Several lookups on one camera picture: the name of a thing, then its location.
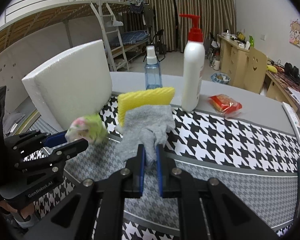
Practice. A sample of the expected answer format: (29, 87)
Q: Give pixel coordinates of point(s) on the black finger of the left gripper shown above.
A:
(69, 150)

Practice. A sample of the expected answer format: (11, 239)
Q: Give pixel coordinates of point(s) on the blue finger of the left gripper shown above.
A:
(54, 140)

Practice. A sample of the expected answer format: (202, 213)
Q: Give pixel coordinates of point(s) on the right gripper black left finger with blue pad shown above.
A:
(94, 209)

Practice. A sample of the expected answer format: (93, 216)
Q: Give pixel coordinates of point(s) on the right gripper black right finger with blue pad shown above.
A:
(207, 209)

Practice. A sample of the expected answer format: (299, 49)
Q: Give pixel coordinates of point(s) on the green pink floral cloth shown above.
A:
(88, 127)

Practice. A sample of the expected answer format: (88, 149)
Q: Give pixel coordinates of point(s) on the grey cloth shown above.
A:
(147, 125)

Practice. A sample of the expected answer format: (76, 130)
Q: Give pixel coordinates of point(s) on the yellow foam net sponge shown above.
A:
(132, 100)

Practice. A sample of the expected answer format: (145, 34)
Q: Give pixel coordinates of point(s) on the person's left hand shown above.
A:
(25, 212)

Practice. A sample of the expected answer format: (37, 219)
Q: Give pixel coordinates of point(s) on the white styrofoam box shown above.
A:
(74, 83)

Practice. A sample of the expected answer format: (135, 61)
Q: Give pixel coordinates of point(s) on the houndstooth table mat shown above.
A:
(256, 163)

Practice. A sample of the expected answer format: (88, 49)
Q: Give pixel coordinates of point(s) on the red packaged snack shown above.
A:
(225, 105)

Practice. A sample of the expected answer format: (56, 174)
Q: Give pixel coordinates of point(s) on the blue spray bottle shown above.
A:
(153, 78)

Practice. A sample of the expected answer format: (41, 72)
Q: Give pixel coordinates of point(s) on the white remote control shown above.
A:
(294, 120)

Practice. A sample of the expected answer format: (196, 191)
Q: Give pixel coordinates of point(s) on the blue trash basket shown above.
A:
(220, 78)

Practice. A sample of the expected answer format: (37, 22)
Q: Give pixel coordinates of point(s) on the metal bunk bed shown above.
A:
(24, 25)

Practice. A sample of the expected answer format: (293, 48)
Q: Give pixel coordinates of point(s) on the wooden chair smiley face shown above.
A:
(255, 70)

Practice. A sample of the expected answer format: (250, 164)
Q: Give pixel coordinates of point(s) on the black folding chair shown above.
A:
(157, 42)

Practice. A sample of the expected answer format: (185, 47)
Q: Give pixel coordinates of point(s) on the white thermos bottle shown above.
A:
(216, 61)

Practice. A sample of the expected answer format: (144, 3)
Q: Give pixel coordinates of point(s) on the wooden desk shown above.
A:
(280, 87)

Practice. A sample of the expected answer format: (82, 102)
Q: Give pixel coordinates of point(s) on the white pump bottle red cap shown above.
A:
(194, 54)

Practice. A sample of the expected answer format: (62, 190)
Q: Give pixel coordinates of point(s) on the green bottle on desk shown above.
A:
(251, 41)

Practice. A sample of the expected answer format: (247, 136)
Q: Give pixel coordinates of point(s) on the brown curtains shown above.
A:
(215, 17)

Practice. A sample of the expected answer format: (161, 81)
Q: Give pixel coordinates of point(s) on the anime wall poster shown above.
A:
(294, 34)

